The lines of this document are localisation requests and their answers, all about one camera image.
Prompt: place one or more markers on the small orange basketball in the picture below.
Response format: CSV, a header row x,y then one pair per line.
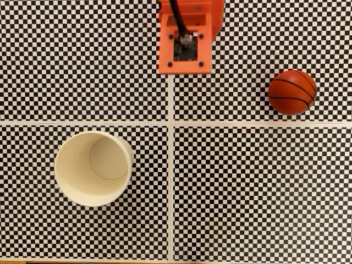
x,y
291,92

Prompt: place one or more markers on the white paper cup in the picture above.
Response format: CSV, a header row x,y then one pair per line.
x,y
82,176

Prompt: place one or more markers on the orange camera mount with board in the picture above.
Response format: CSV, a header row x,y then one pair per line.
x,y
165,57

